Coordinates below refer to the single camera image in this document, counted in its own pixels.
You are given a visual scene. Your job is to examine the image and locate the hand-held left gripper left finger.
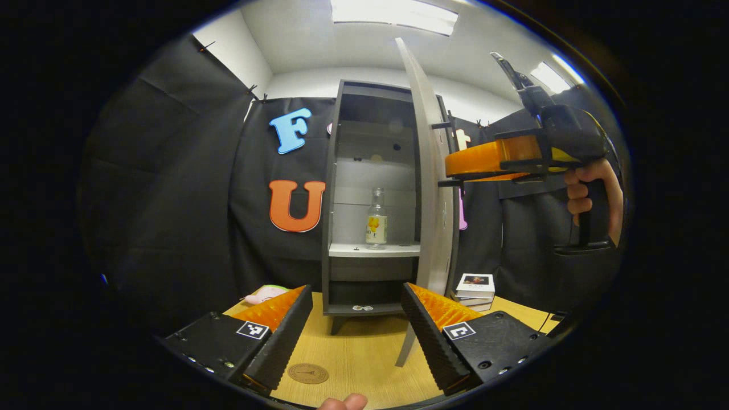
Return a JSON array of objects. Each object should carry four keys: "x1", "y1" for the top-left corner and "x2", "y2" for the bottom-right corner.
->
[{"x1": 161, "y1": 285, "x2": 314, "y2": 396}]

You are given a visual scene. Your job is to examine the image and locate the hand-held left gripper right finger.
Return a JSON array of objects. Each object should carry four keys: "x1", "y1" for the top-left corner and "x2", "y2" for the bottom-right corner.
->
[{"x1": 401, "y1": 283, "x2": 559, "y2": 397}]

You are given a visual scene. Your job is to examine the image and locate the round brown coaster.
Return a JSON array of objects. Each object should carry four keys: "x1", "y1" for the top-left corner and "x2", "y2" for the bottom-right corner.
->
[{"x1": 287, "y1": 363, "x2": 330, "y2": 384}]

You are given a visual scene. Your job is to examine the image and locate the beige cabinet door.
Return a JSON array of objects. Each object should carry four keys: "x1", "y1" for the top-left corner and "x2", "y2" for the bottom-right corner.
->
[{"x1": 395, "y1": 38, "x2": 457, "y2": 368}]

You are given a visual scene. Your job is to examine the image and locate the grey cabinet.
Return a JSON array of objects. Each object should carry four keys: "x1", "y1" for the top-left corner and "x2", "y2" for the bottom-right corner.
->
[{"x1": 322, "y1": 80, "x2": 460, "y2": 337}]

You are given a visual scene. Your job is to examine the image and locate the clear glass bottle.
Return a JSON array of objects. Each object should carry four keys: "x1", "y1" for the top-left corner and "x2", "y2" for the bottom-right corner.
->
[{"x1": 366, "y1": 188, "x2": 388, "y2": 251}]

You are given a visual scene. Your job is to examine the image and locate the pink plush toy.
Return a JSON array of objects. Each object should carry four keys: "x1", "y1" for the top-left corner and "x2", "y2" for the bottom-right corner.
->
[{"x1": 239, "y1": 285, "x2": 291, "y2": 305}]

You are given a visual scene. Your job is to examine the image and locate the white book with dark picture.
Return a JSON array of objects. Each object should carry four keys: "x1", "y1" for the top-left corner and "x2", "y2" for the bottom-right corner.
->
[{"x1": 456, "y1": 273, "x2": 495, "y2": 298}]

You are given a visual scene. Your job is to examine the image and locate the large ceiling light panel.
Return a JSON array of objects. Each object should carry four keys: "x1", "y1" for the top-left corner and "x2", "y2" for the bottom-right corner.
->
[{"x1": 330, "y1": 0, "x2": 459, "y2": 36}]

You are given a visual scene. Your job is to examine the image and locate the black backdrop cloth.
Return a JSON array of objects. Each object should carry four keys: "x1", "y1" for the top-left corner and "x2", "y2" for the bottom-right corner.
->
[{"x1": 80, "y1": 34, "x2": 627, "y2": 337}]

